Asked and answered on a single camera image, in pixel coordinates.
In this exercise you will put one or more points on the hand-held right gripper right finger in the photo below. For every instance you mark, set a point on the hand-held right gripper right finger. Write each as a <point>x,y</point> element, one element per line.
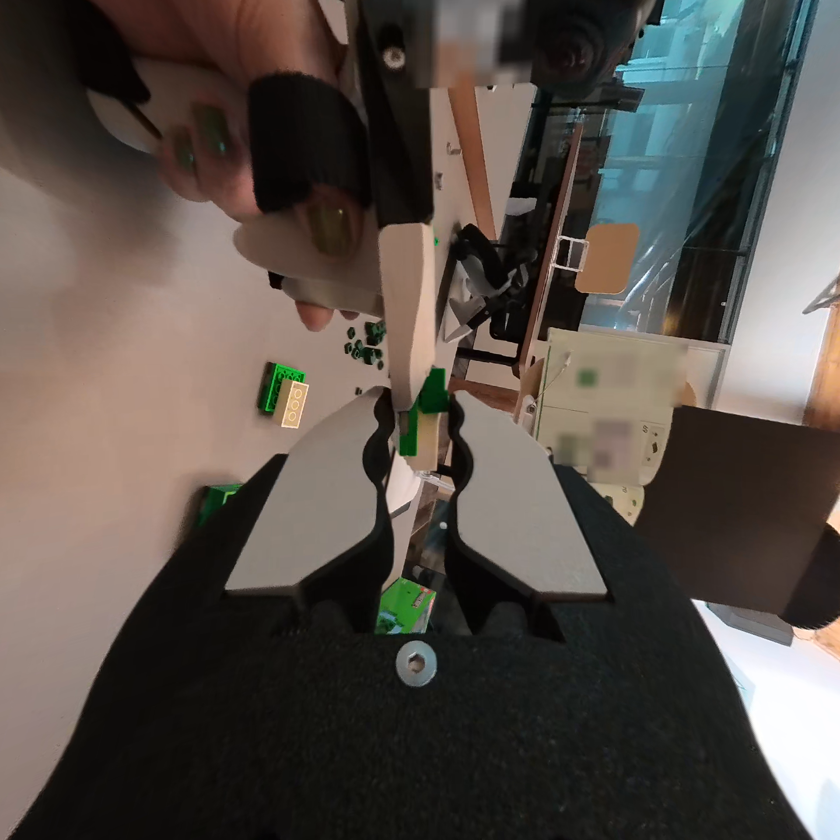
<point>525,518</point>

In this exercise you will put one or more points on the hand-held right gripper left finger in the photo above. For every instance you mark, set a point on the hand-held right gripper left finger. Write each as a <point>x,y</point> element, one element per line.
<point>315,512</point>

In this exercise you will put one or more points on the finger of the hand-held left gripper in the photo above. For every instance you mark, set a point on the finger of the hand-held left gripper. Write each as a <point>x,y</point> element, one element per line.
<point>410,308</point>

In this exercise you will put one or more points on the green lego assembly white brick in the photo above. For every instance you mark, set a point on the green lego assembly white brick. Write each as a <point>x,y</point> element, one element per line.
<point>410,433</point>

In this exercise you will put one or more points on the scattered dark green lego pieces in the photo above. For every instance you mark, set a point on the scattered dark green lego pieces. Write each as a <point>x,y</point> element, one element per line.
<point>374,334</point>

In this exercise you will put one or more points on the green lego box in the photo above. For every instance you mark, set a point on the green lego box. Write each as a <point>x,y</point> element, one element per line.
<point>403,604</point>

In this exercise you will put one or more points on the open lego instruction booklet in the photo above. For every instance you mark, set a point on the open lego instruction booklet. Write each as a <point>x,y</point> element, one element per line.
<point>610,405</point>

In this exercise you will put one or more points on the person's left hand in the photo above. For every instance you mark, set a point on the person's left hand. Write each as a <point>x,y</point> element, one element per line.
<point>275,39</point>

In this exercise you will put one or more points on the spare hand-held gripper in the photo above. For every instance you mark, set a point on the spare hand-held gripper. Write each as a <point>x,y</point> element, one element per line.
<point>459,321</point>

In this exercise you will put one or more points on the book stand with white base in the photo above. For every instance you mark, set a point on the book stand with white base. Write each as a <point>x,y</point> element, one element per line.
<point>401,485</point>

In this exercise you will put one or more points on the tan rounded board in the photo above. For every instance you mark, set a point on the tan rounded board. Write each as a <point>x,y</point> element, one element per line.
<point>607,259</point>

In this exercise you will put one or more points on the white frame stand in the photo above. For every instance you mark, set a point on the white frame stand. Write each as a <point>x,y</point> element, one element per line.
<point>556,254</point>

